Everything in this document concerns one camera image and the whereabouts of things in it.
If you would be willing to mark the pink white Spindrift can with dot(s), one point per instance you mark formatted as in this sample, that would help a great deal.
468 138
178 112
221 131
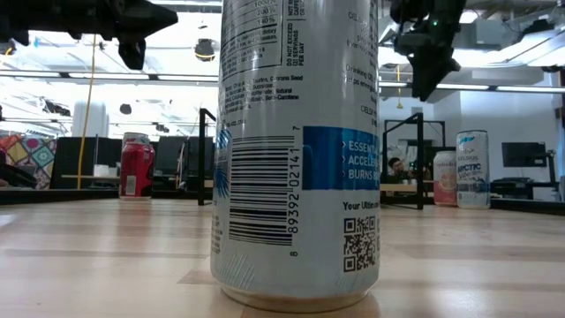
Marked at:
443 176

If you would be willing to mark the black dome ceiling fixture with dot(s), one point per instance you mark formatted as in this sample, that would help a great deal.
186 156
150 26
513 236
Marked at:
205 48

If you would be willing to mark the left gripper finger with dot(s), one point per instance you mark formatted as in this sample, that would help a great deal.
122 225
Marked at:
161 21

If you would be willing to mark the black monitor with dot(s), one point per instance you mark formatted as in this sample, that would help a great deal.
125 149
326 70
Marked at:
523 154

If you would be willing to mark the grey rectangular duct box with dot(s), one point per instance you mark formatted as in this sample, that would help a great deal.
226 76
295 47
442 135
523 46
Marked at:
481 35

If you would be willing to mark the white arctic vibe can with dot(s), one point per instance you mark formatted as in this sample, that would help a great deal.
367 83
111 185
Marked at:
473 170

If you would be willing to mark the small black round fixture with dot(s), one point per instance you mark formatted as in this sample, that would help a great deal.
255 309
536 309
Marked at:
125 109

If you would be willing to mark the black desk partition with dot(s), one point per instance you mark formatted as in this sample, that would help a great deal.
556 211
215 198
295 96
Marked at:
70 154

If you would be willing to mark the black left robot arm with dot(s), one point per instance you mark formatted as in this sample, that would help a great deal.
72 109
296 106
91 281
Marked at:
44 17

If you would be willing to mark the colourful patterned quilt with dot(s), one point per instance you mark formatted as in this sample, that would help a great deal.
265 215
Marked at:
31 154

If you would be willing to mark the wooden shelf black metal legs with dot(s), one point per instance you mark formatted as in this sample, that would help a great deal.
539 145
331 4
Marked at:
201 154

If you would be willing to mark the person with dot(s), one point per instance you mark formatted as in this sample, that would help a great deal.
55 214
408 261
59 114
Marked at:
396 167

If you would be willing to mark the long ceiling light strip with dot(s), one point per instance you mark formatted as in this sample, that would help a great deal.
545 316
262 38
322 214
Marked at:
521 88
185 77

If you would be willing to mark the black desk equipment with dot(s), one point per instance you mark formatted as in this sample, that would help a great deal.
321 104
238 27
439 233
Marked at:
523 187

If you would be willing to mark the white column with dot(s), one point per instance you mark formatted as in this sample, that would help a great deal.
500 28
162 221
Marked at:
90 119

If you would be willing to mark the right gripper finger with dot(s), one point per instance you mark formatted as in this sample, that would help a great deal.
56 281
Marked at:
430 73

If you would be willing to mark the black monitor stand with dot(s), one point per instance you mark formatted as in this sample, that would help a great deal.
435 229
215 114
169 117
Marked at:
552 165

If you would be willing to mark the black aluminium rig frame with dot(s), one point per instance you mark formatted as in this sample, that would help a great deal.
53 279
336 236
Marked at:
66 196
529 206

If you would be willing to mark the white box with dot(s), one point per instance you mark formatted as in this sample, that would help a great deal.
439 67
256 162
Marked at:
103 171

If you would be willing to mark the red cola can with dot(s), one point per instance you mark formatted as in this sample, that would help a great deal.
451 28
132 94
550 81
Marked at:
137 170

